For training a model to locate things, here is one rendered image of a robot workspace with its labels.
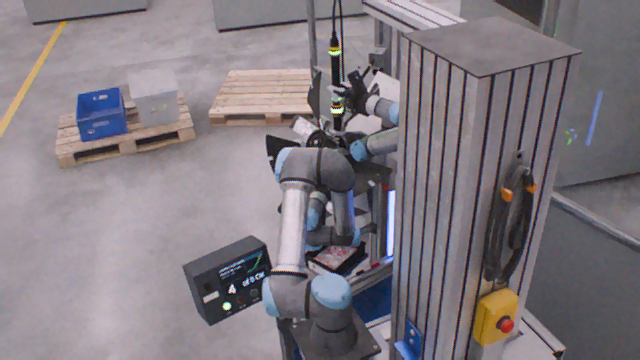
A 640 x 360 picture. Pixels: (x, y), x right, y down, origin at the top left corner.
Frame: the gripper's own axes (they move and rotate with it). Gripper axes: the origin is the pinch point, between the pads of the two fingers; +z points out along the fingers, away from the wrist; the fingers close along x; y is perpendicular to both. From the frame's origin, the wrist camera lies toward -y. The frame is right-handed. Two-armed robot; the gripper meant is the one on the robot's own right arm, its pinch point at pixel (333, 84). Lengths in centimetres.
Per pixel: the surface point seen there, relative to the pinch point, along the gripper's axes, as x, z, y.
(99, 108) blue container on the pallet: 27, 346, 134
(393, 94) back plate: 40.1, 1.3, 19.2
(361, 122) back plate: 29.9, 12.0, 33.5
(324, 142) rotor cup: -3.3, 3.2, 26.4
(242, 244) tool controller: -68, -23, 26
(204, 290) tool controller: -87, -28, 30
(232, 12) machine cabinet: 276, 465, 126
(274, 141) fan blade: -5, 35, 37
